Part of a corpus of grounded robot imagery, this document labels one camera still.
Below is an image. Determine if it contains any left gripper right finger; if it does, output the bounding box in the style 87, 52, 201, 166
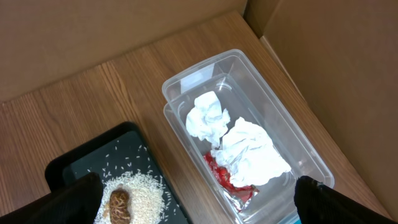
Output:
294, 175, 395, 224

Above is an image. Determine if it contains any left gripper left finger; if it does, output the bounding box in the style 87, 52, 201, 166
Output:
1, 173, 103, 224

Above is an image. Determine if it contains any brown cookie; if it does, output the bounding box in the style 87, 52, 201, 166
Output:
109, 189, 131, 224

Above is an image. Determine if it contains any red snack wrapper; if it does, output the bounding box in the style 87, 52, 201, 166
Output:
203, 152, 259, 213

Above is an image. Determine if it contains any white napkin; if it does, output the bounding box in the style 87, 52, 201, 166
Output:
211, 117, 291, 187

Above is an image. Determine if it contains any small white tissue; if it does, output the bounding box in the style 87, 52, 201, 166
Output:
185, 91, 231, 148

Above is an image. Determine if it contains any black plastic tray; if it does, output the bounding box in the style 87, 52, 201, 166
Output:
45, 122, 192, 224

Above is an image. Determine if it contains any white rice pile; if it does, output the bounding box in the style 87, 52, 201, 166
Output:
94, 172, 166, 223

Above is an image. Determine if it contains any clear plastic bin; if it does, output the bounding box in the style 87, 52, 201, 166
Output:
162, 49, 335, 223

